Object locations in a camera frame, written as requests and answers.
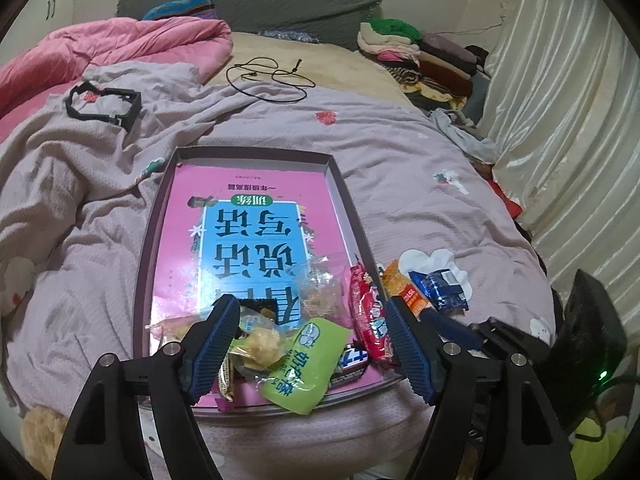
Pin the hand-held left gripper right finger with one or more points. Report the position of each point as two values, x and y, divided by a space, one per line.
412 355

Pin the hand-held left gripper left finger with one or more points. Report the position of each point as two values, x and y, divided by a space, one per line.
212 350

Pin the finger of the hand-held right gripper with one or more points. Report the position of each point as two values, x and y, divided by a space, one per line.
450 330

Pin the clear yellow crisps packet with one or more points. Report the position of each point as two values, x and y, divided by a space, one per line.
175 330

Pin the blue snack packet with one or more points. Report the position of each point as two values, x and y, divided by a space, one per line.
440 287

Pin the clear yellow pastry packet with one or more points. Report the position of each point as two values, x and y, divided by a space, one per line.
257 345

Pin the dark chocolate bar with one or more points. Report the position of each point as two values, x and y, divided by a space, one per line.
352 360

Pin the dark brown snack packet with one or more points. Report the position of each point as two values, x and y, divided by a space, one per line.
260 310

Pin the red snack packet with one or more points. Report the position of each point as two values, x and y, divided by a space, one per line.
367 310

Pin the orange bread packet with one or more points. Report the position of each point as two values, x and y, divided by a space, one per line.
402 285

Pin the green snack packet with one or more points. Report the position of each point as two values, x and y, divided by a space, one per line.
305 365

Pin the yellow green cloth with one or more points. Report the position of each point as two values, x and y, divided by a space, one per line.
600 442

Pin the red bag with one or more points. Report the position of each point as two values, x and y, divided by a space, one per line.
507 205

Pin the pink book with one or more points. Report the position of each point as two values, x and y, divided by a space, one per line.
240 200

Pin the lilac blanket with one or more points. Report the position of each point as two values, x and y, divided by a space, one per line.
425 150

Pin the tan shaggy rug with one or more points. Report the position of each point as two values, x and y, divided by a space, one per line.
42 430

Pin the white cloth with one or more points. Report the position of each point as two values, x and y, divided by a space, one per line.
465 140

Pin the cream curtain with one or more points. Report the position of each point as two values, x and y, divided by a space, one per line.
565 110

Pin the stack of folded clothes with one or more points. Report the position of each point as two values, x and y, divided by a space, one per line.
425 60

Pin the dark cloth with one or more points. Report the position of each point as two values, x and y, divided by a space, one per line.
475 55

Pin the beige bed sheet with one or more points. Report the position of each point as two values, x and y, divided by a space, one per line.
340 65

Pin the blue patterned cloth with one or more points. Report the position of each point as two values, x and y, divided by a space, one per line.
295 37

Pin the pink quilt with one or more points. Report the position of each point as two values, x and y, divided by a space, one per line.
100 45

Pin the striped blue cloth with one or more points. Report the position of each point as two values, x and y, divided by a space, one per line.
185 7

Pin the grey headboard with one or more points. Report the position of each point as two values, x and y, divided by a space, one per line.
280 5

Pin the white wardrobe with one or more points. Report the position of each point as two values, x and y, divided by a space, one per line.
50 5

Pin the black plastic frame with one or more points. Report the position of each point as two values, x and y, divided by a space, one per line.
131 112

